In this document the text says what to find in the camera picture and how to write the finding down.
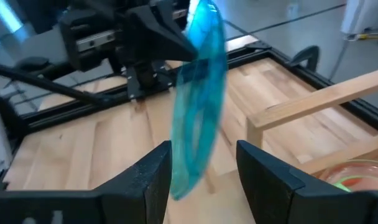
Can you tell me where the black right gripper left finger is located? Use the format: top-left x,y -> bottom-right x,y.
98,140 -> 173,224

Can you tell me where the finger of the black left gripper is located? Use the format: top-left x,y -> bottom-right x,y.
122,3 -> 199,63

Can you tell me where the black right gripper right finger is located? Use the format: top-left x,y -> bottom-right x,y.
236,139 -> 308,224

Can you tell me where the teal transparent plate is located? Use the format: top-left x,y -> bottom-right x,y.
169,0 -> 229,202

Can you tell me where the red transparent plate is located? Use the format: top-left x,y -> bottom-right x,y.
318,159 -> 378,193

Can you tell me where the wooden slatted shelf rack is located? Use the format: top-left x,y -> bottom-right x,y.
246,66 -> 378,175

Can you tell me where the black braided cable sleeve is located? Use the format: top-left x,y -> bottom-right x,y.
0,62 -> 111,106

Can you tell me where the yellow cable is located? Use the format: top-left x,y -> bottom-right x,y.
346,32 -> 378,42

